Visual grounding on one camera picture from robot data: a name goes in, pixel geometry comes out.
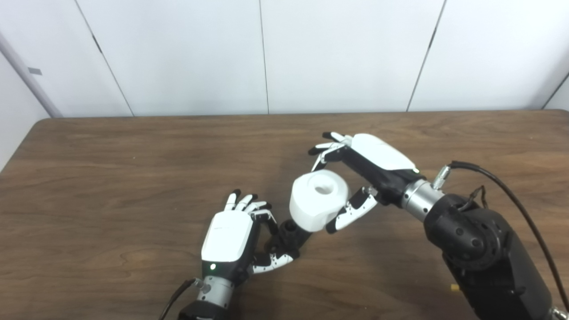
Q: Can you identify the round white piece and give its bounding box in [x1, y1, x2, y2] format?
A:
[289, 169, 350, 232]

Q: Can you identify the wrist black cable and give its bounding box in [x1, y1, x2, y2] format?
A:
[158, 278, 206, 320]
[433, 161, 569, 320]

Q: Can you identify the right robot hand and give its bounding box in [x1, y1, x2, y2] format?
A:
[309, 132, 427, 235]

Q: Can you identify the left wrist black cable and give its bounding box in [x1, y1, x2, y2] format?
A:
[158, 278, 206, 320]

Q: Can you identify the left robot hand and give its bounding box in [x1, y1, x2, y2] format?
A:
[201, 189, 294, 283]

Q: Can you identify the grey wall corner post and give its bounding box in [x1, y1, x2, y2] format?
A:
[0, 31, 63, 119]

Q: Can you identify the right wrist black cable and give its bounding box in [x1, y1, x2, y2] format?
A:
[433, 161, 569, 320]

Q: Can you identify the black flanged holder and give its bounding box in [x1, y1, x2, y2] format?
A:
[265, 219, 313, 260]

